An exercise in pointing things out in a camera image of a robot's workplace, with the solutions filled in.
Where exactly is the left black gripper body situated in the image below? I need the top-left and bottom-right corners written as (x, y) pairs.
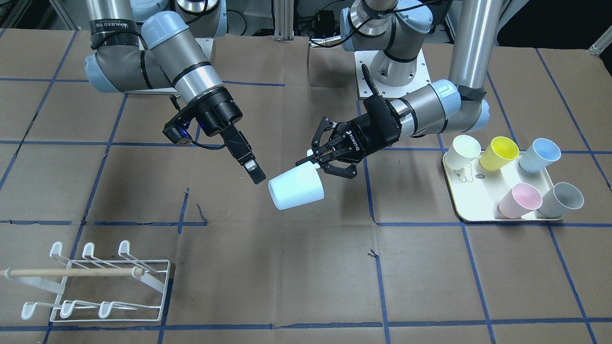
top-left (330, 96), bottom-right (402, 158)

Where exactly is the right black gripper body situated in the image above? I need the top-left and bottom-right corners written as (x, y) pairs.
top-left (163, 88), bottom-right (243, 145)

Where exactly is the light blue cup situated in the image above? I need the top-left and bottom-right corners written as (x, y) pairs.
top-left (268, 161), bottom-right (324, 210)

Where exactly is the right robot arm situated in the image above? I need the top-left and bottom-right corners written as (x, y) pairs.
top-left (85, 0), bottom-right (266, 184)

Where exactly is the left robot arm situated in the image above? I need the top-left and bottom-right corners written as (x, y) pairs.
top-left (296, 0), bottom-right (503, 179)

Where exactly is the cream white cup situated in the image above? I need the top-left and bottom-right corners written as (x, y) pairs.
top-left (444, 135), bottom-right (481, 170)

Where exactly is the yellow cup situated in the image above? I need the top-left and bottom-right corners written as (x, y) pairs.
top-left (480, 136), bottom-right (520, 172)

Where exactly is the pink cup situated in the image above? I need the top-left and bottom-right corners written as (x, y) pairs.
top-left (498, 183), bottom-right (543, 218)

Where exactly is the grey cup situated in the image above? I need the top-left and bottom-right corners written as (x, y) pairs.
top-left (538, 182), bottom-right (584, 218)

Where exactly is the cream plastic tray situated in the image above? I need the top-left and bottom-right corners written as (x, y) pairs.
top-left (441, 157), bottom-right (554, 222)

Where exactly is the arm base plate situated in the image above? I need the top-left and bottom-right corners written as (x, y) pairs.
top-left (354, 50), bottom-right (432, 100)
top-left (196, 38), bottom-right (214, 60)

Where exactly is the aluminium frame post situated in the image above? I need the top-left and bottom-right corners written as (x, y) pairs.
top-left (272, 0), bottom-right (296, 42)

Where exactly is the white wire cup rack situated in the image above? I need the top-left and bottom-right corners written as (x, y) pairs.
top-left (1, 240), bottom-right (171, 323)

